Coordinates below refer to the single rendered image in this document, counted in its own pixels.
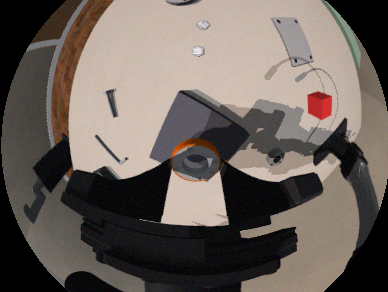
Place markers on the red cube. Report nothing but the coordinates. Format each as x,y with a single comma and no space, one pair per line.
319,105

